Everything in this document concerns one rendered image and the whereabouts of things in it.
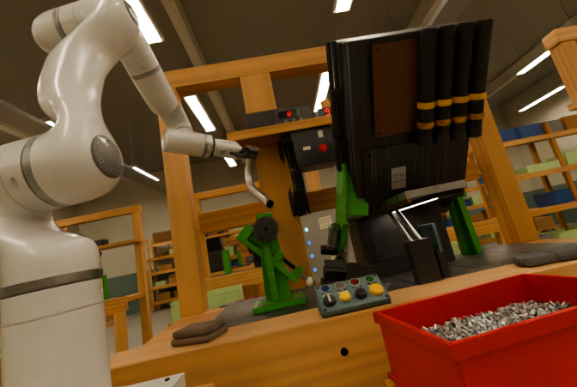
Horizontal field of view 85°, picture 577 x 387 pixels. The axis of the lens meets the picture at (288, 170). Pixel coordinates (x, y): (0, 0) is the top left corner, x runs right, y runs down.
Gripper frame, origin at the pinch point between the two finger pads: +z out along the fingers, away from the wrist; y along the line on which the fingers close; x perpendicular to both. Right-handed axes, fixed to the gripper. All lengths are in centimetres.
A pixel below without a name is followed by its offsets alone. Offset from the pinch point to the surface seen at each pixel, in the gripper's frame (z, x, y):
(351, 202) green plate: 18.8, 0.3, -41.2
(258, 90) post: 8.3, -23.1, 28.6
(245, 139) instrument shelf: -0.4, -3.8, 7.0
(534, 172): 550, -11, 146
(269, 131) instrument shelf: 7.4, -9.1, 4.5
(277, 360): -12, 25, -69
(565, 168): 589, -31, 126
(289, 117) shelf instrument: 16.1, -16.4, 7.4
